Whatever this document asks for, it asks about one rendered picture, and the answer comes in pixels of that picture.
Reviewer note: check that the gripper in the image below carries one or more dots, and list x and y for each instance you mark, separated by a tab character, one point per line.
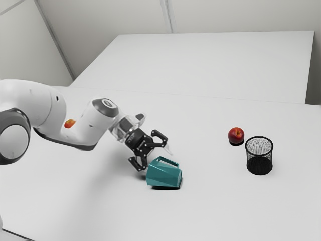
137	142

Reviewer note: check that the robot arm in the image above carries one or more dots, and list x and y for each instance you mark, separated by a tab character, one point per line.
45	110

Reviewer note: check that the teal faceted mug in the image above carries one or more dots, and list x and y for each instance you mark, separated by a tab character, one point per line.
164	175

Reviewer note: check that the small orange red fruit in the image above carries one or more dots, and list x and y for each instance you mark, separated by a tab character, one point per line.
69	123

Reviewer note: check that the red apple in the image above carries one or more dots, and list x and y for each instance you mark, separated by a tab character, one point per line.
235	134

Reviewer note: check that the black mesh pen holder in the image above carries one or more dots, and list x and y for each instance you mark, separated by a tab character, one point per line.
259	155

